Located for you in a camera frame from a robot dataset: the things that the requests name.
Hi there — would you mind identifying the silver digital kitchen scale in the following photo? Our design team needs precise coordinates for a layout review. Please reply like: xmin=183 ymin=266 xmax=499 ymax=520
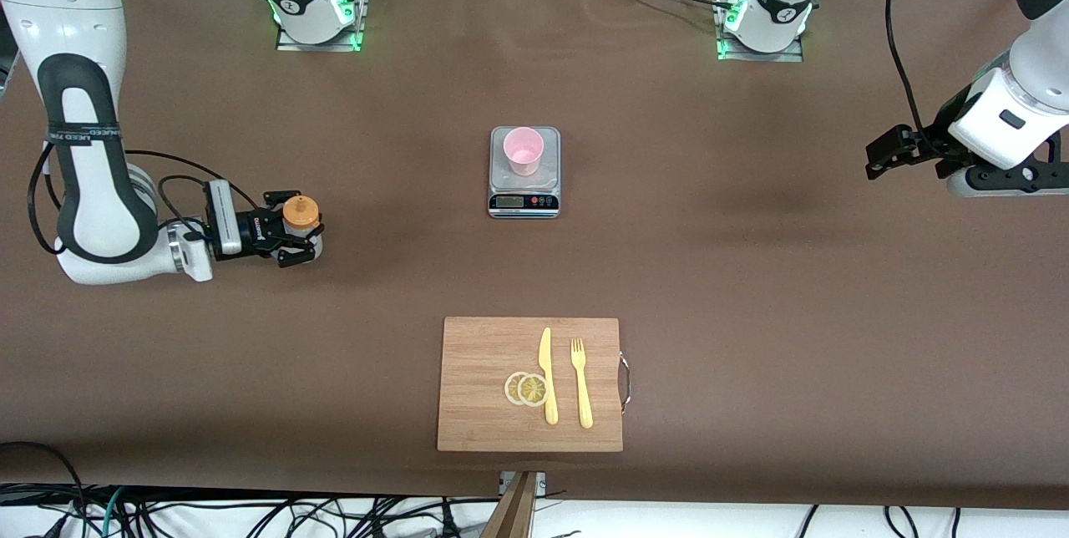
xmin=488 ymin=126 xmax=561 ymax=220

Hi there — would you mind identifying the yellow plastic fork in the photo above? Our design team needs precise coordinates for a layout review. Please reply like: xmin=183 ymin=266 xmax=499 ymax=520
xmin=570 ymin=338 xmax=594 ymax=429

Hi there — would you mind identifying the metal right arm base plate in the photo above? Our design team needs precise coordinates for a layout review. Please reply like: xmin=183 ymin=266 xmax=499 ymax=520
xmin=276 ymin=0 xmax=366 ymax=53

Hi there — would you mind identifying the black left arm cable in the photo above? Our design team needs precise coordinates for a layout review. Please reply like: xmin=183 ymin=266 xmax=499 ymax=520
xmin=885 ymin=0 xmax=928 ymax=134

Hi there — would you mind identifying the black looped floor cable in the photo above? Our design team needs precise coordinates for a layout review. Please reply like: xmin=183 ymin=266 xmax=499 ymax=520
xmin=0 ymin=441 xmax=84 ymax=522

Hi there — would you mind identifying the yellow plastic knife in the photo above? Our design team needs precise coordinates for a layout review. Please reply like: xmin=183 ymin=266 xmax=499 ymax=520
xmin=539 ymin=327 xmax=560 ymax=426

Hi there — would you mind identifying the wooden cutting board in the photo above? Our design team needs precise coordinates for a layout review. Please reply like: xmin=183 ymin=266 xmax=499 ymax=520
xmin=437 ymin=317 xmax=631 ymax=453

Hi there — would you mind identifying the pink plastic cup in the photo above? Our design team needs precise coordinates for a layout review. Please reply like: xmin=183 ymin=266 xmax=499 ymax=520
xmin=503 ymin=127 xmax=545 ymax=177

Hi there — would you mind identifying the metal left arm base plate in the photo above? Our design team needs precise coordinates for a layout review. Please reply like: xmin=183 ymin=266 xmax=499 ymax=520
xmin=717 ymin=0 xmax=804 ymax=63

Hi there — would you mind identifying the metal bracket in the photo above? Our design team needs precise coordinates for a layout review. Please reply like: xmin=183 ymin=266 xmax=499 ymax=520
xmin=499 ymin=471 xmax=548 ymax=495

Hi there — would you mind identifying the translucent sauce bottle orange cap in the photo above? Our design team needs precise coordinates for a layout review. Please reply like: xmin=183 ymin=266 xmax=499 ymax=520
xmin=281 ymin=195 xmax=325 ymax=259

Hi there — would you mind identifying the teal floor cable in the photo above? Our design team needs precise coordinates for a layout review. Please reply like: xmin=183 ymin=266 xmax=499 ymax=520
xmin=99 ymin=486 xmax=128 ymax=538

